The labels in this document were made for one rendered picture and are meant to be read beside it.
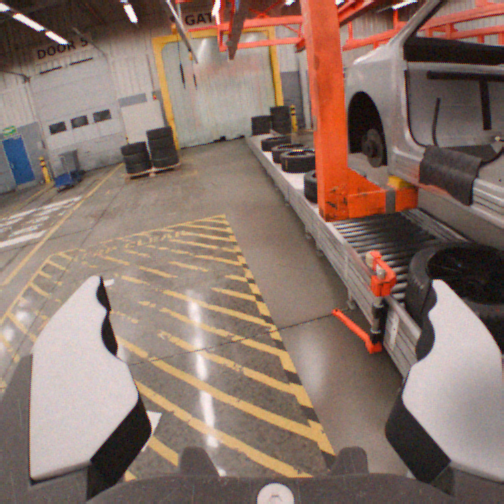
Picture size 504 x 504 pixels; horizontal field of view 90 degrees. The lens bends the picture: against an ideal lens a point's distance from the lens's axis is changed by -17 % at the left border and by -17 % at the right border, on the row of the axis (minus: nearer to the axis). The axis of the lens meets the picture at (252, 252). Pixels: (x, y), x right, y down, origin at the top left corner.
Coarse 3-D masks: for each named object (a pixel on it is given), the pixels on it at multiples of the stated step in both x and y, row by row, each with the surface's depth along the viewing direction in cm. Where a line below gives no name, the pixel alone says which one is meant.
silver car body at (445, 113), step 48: (432, 0) 119; (384, 48) 164; (432, 48) 194; (480, 48) 178; (384, 96) 176; (432, 96) 166; (480, 96) 167; (384, 144) 215; (432, 144) 170; (480, 144) 170; (432, 192) 152; (480, 192) 114
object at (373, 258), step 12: (372, 252) 153; (372, 264) 153; (384, 264) 144; (372, 276) 134; (396, 276) 135; (372, 288) 135; (384, 288) 130; (336, 312) 179; (348, 324) 168; (360, 336) 159; (372, 348) 148
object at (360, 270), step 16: (320, 224) 236; (336, 240) 201; (352, 256) 176; (352, 272) 179; (368, 272) 158; (368, 288) 157; (400, 304) 131; (400, 320) 124; (400, 336) 126; (416, 336) 113
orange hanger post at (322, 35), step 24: (312, 0) 132; (312, 24) 138; (336, 24) 139; (312, 48) 146; (336, 48) 145; (312, 72) 156; (336, 72) 151; (312, 96) 166; (336, 96) 157; (336, 120) 163; (336, 144) 169; (336, 168) 176; (336, 192) 182; (336, 216) 190
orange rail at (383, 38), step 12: (348, 0) 916; (480, 0) 456; (396, 12) 962; (468, 12) 503; (480, 12) 475; (492, 12) 448; (348, 24) 961; (396, 24) 724; (432, 24) 614; (444, 24) 583; (372, 36) 857; (384, 36) 804; (444, 36) 790; (348, 48) 1010
